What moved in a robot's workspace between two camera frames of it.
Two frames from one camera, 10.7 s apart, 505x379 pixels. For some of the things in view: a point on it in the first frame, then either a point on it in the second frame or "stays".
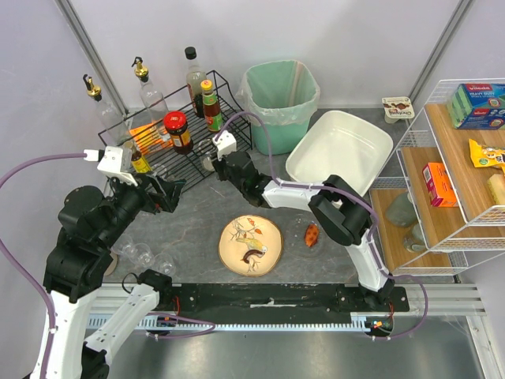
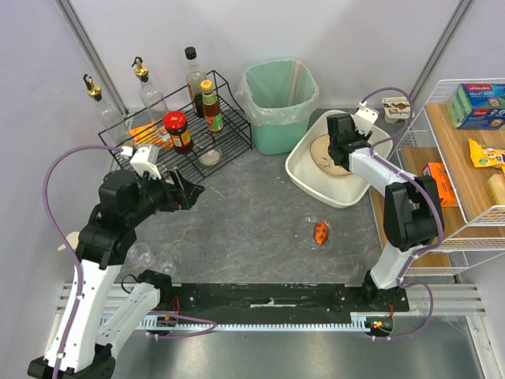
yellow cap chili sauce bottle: [211, 107] stays
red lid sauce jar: [175, 123] stays
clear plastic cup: [164, 263] stays
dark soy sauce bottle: [194, 77] stays
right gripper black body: [223, 167] to [340, 129]
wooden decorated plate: [251, 245] to [321, 156]
